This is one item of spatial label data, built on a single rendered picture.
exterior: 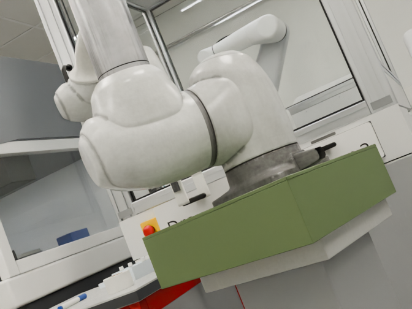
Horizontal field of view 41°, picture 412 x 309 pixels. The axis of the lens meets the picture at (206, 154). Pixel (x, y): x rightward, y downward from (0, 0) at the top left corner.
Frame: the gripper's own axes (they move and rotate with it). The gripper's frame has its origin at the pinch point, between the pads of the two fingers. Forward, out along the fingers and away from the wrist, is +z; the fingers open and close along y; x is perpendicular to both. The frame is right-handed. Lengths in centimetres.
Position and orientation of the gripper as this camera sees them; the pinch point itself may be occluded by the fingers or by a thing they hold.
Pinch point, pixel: (194, 197)
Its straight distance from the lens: 141.7
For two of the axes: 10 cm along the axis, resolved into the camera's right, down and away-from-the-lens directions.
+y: 3.9, -0.6, 9.2
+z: 3.7, 9.2, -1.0
